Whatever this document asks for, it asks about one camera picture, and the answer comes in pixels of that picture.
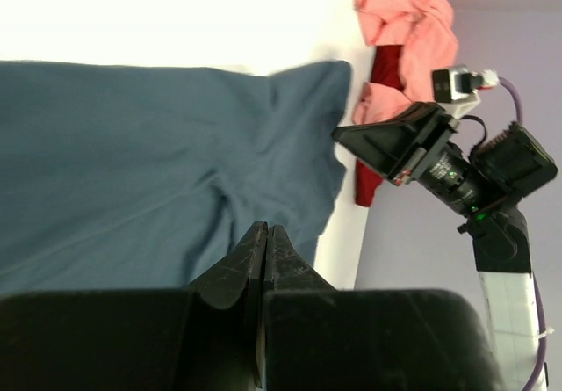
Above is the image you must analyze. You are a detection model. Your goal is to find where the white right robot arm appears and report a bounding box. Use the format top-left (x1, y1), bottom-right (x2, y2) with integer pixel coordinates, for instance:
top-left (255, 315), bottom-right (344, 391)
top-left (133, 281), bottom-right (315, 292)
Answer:
top-left (332, 103), bottom-right (558, 390)

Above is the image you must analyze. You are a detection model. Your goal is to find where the red t shirt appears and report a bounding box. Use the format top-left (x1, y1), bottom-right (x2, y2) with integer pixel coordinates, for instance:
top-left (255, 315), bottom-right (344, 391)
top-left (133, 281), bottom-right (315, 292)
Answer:
top-left (355, 45), bottom-right (404, 207)

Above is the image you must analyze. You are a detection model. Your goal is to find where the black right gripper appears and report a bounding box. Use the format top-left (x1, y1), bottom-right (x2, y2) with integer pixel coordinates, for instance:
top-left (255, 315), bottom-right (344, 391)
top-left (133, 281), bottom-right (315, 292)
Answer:
top-left (332, 102), bottom-right (486, 215)

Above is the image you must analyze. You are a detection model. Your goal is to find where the pink t shirt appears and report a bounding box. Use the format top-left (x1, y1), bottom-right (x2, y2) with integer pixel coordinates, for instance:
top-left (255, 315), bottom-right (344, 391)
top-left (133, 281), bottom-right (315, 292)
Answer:
top-left (352, 0), bottom-right (458, 125)

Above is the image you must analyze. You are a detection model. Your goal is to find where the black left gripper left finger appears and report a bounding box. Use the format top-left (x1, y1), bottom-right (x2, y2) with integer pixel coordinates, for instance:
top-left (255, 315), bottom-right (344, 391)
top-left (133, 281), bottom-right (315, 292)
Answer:
top-left (1, 222), bottom-right (268, 390)

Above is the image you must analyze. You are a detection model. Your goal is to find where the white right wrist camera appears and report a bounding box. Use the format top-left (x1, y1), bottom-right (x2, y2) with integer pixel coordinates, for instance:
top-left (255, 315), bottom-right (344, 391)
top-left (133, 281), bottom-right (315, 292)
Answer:
top-left (431, 65), bottom-right (500, 120)

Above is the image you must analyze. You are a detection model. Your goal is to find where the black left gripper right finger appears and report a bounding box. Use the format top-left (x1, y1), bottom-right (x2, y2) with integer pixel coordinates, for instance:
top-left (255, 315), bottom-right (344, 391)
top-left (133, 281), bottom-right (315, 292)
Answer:
top-left (263, 226), bottom-right (504, 390)

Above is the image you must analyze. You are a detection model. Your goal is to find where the teal blue t shirt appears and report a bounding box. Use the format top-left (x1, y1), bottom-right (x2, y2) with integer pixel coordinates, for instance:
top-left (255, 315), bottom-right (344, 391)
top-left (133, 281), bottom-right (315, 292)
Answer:
top-left (1, 61), bottom-right (351, 293)

